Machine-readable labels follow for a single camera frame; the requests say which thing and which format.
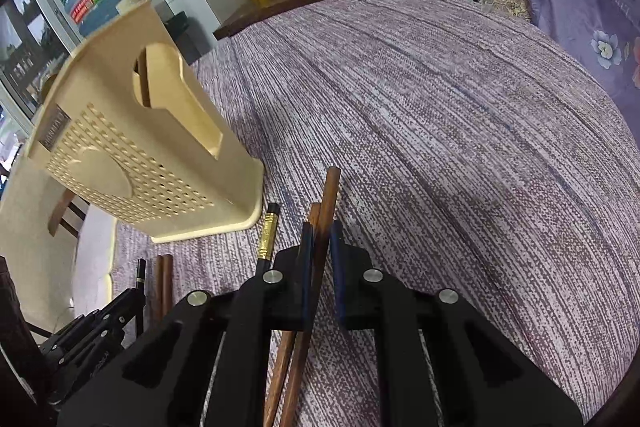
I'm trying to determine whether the wooden chair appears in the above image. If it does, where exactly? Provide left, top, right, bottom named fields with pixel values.
left=47, top=187, right=92, bottom=239

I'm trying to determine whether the beige cover cloth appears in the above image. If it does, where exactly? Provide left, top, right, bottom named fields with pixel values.
left=0, top=152, right=118, bottom=333

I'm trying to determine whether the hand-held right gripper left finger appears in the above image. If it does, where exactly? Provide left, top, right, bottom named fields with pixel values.
left=57, top=221, right=321, bottom=427

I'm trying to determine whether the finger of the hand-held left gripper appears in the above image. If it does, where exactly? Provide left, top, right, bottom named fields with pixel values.
left=44, top=301, right=147, bottom=404
left=39, top=288, right=144, bottom=356

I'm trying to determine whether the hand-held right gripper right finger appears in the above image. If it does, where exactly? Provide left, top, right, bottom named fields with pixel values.
left=327, top=221, right=583, bottom=427

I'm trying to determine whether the black chopstick with gold band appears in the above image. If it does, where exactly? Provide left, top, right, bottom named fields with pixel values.
left=255, top=203, right=281, bottom=277
left=135, top=258, right=148, bottom=303

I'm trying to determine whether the beige perforated utensil holder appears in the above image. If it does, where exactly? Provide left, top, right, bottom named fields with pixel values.
left=26, top=0, right=264, bottom=244

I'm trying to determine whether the glass door cabinet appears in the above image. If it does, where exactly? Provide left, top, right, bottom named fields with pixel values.
left=0, top=0, right=83, bottom=132

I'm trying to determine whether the purple woven tablecloth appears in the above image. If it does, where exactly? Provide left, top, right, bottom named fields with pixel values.
left=107, top=0, right=638, bottom=427

